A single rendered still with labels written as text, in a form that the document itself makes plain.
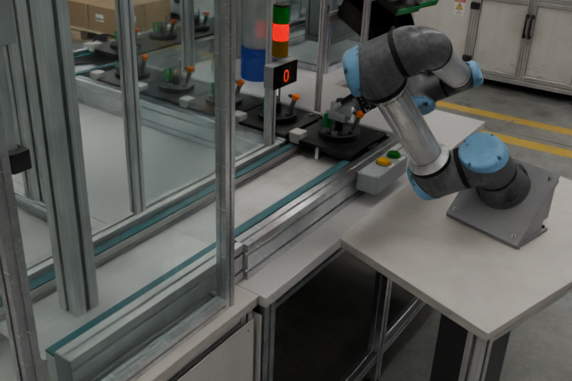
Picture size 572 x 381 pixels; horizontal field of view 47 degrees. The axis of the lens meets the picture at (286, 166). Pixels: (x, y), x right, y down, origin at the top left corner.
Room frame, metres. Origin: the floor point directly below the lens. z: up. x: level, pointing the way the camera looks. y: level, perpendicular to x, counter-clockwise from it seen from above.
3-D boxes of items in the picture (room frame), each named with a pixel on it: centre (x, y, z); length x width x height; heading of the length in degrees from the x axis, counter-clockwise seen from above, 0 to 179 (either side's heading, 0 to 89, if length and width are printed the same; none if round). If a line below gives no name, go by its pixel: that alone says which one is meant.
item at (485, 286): (1.73, -0.60, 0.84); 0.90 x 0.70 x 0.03; 129
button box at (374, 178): (1.84, -0.30, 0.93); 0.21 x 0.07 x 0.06; 146
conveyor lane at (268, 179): (1.80, 0.02, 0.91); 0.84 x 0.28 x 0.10; 146
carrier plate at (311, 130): (2.03, -0.17, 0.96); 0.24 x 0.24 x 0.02; 56
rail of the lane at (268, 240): (1.72, -0.14, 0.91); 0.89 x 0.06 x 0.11; 146
